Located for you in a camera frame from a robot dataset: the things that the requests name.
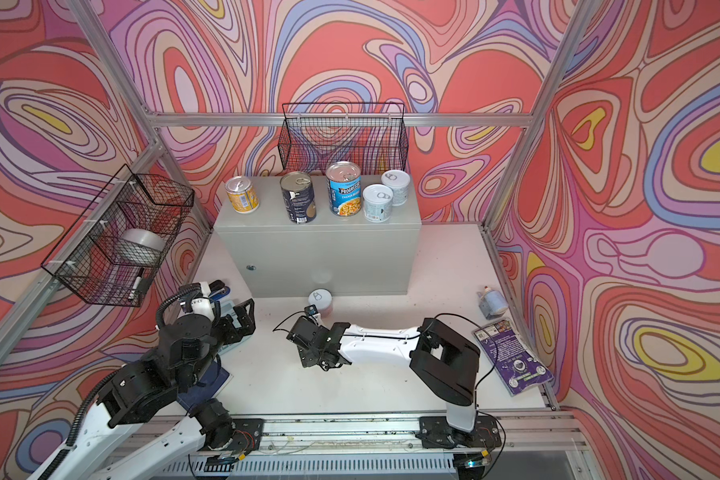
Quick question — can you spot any pink white can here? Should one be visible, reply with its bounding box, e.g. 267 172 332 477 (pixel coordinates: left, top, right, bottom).
308 288 333 317

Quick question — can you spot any yellow corn can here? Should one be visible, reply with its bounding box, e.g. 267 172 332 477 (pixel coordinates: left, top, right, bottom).
225 176 259 214

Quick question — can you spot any dark tomato can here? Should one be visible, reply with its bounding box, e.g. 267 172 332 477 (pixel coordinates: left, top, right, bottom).
280 172 317 224

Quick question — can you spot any light blue white can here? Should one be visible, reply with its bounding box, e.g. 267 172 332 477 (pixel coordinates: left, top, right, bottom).
363 184 393 223

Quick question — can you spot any blue label large can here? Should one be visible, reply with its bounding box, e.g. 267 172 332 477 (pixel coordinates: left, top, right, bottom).
325 161 362 217

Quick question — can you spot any pale green white can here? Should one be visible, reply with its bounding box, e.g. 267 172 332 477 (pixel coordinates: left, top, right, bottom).
381 170 411 207

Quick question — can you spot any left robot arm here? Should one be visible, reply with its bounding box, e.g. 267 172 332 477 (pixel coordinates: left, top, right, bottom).
31 281 263 479

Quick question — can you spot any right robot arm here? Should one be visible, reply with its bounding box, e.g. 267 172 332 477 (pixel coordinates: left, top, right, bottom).
286 315 481 434

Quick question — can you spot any mint green calculator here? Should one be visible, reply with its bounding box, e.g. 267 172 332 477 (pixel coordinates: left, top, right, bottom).
225 308 253 347

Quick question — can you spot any blue black stapler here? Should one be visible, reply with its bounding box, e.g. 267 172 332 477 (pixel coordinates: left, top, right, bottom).
209 280 230 301

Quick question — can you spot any dark blue notebook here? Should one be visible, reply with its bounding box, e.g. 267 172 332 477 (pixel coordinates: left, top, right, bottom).
177 358 230 411

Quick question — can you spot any grey metal cabinet box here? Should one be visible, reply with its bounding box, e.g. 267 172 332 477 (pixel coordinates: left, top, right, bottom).
214 176 422 298

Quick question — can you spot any black marker pen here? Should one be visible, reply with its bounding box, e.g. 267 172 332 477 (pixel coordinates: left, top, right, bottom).
128 268 144 302

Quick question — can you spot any small white bottle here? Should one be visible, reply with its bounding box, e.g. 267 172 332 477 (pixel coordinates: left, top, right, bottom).
478 286 509 320

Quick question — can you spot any purple packet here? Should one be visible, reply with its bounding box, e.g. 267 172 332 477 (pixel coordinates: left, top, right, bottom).
473 318 553 396

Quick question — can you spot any black wire basket left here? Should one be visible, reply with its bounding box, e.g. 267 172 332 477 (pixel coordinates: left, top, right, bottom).
41 166 195 307

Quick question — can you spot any black wire basket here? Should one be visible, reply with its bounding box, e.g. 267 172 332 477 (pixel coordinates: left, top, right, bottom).
277 100 409 175
41 166 195 307

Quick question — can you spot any black wire basket back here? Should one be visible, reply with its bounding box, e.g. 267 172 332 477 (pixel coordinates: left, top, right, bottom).
277 100 409 175

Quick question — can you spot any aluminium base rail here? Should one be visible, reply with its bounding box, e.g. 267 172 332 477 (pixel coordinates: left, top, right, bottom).
95 410 589 480

